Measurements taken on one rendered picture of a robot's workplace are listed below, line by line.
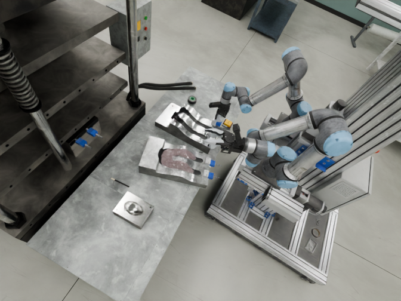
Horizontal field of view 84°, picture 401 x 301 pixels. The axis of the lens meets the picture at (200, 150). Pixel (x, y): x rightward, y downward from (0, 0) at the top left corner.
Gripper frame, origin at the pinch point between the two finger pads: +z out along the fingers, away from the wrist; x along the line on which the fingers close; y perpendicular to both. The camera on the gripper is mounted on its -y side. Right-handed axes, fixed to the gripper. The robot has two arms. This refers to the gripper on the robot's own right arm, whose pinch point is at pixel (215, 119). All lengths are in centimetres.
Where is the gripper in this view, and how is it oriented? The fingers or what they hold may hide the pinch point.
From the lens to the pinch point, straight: 185.9
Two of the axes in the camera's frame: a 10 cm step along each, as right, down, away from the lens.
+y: 8.9, 4.3, -1.4
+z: -1.8, 6.2, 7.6
